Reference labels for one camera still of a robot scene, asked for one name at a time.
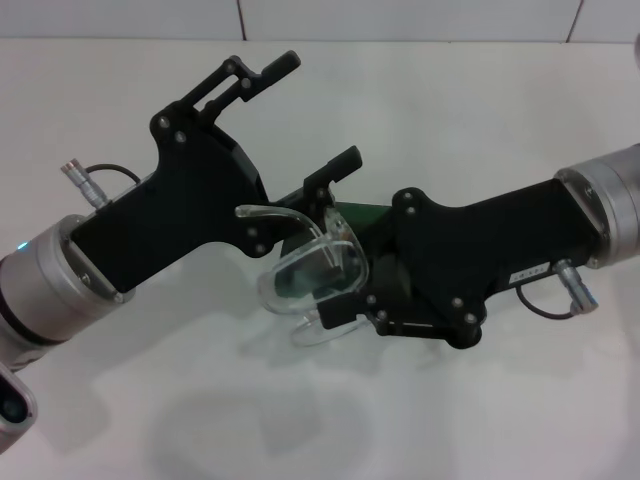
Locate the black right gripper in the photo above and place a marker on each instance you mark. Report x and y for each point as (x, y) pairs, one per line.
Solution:
(475, 245)

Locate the left wrist camera housing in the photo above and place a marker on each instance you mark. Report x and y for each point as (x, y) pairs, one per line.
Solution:
(15, 405)

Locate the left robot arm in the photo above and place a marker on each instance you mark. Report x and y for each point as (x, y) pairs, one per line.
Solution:
(45, 290)

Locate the green glasses case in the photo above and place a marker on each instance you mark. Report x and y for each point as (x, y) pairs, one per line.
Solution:
(365, 212)

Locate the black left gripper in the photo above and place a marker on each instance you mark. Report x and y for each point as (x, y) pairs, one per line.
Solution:
(190, 200)

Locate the clear plastic glasses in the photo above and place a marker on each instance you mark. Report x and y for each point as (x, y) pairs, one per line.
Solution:
(280, 300)

